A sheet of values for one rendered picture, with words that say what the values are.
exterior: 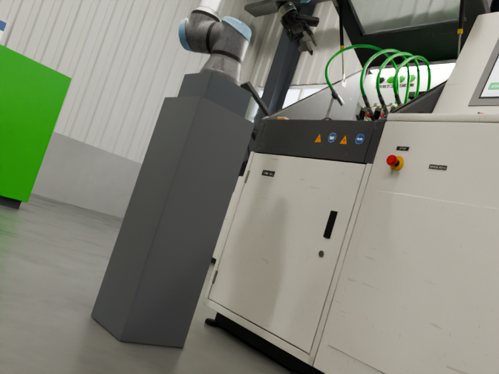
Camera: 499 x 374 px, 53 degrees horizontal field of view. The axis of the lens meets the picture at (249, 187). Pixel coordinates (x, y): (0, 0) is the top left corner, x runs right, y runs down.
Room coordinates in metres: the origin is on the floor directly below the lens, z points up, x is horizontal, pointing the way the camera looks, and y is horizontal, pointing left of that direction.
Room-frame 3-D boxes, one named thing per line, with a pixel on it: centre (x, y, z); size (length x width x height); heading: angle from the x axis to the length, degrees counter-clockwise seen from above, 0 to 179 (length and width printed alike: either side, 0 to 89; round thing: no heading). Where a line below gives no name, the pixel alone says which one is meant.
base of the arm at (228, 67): (1.72, 0.22, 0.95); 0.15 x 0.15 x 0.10
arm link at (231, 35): (1.72, 0.22, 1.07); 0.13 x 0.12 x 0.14; 66
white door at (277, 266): (1.98, -0.17, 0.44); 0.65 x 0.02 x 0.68; 37
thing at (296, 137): (1.99, -0.19, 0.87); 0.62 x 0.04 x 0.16; 37
